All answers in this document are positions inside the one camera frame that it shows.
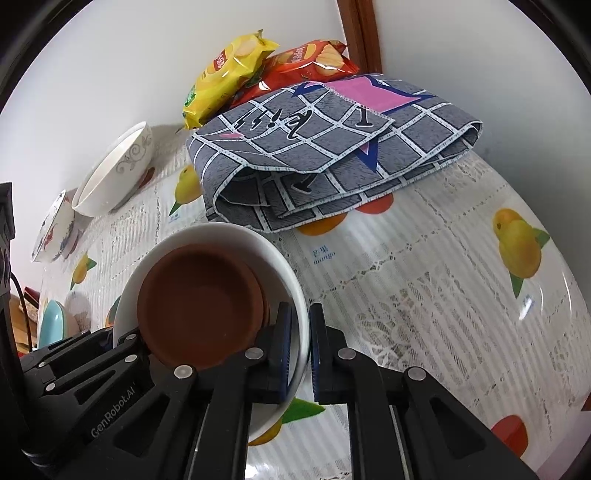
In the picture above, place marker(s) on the brown dish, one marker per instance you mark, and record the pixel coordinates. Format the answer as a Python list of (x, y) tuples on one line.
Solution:
[(198, 304), (264, 304)]

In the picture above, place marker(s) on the blue and white patterned bowl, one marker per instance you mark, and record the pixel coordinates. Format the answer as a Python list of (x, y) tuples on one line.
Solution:
[(55, 230)]

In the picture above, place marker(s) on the large white bowl grey pattern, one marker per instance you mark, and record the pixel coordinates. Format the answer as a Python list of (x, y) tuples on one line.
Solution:
[(115, 180)]

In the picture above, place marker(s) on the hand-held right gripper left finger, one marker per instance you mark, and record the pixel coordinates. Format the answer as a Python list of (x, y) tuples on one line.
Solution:
[(284, 350)]

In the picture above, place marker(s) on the blue plate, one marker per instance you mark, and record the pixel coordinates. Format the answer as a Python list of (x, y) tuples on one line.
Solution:
[(48, 323)]

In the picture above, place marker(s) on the fruit printed tablecloth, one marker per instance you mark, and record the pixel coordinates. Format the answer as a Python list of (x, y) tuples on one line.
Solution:
[(438, 300)]

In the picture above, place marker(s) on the grey checked cloth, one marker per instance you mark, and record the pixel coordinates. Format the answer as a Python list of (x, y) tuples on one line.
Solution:
[(323, 152)]

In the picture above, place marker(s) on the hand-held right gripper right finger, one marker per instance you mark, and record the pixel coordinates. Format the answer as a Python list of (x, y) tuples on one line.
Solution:
[(316, 350)]

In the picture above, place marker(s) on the red snack bag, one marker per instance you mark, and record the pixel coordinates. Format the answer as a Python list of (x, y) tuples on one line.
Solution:
[(318, 60)]

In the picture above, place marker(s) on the brown wooden door frame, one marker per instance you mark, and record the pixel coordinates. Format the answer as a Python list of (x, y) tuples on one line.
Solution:
[(362, 32)]

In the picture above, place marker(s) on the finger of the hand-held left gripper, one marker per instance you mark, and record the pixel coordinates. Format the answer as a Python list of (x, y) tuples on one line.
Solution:
[(106, 415), (74, 353)]

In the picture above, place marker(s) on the plain white bowl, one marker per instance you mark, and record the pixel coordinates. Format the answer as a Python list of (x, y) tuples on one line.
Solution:
[(279, 272)]

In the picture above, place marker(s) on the yellow snack bag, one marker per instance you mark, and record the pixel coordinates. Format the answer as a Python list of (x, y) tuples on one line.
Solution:
[(221, 78)]

